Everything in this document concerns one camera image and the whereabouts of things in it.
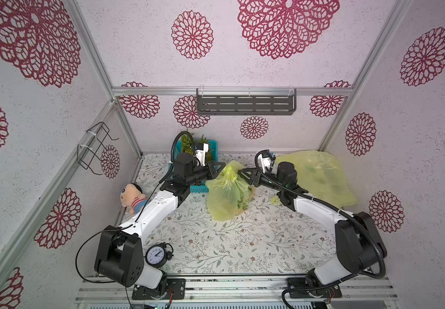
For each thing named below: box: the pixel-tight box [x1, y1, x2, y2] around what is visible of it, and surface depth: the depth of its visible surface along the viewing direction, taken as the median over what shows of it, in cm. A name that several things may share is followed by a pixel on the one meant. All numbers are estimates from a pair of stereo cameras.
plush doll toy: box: [120, 182, 148, 215], surface depth 94 cm
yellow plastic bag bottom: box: [274, 149, 357, 209], surface depth 111 cm
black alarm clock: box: [143, 242, 175, 269], surface depth 81 cm
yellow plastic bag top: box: [205, 160, 255, 223], surface depth 81 cm
